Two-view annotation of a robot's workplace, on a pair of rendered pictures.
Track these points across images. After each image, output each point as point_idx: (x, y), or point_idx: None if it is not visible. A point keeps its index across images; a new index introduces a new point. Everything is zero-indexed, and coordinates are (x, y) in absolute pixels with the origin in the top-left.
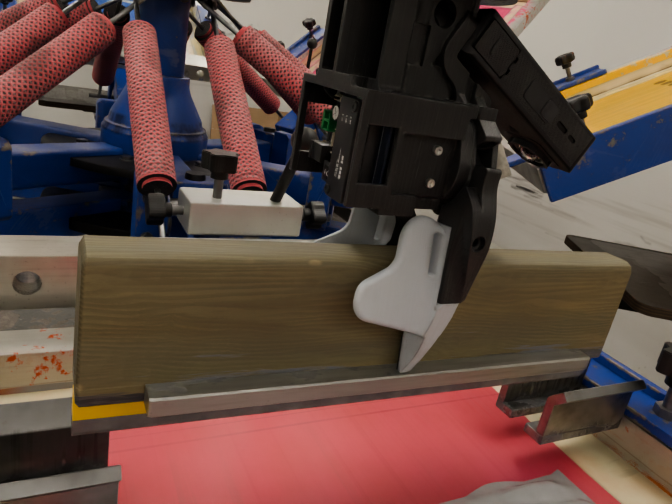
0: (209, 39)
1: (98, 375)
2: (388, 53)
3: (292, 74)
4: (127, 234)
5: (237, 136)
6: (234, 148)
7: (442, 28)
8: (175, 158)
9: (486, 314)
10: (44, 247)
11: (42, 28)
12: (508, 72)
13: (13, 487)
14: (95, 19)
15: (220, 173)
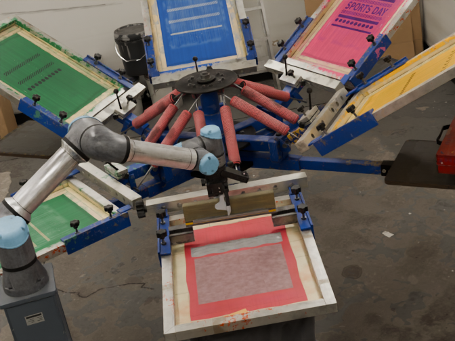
0: (220, 108)
1: (187, 219)
2: (209, 178)
3: (251, 111)
4: None
5: (229, 146)
6: (229, 151)
7: (216, 173)
8: None
9: (242, 205)
10: (181, 197)
11: (170, 114)
12: (227, 175)
13: (181, 233)
14: (184, 113)
15: None
